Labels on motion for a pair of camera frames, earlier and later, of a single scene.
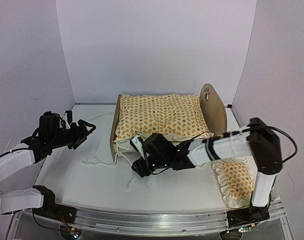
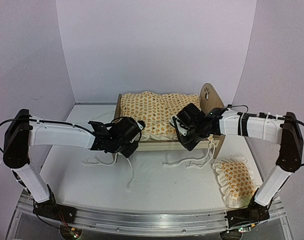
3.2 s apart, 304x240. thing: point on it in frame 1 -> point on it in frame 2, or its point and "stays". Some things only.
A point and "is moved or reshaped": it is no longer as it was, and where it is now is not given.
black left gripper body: (67, 139) -> (121, 148)
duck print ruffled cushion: (177, 116) stays
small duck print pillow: (236, 180) stays
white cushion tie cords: (102, 115) is moved or reshaped
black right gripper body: (161, 162) -> (196, 137)
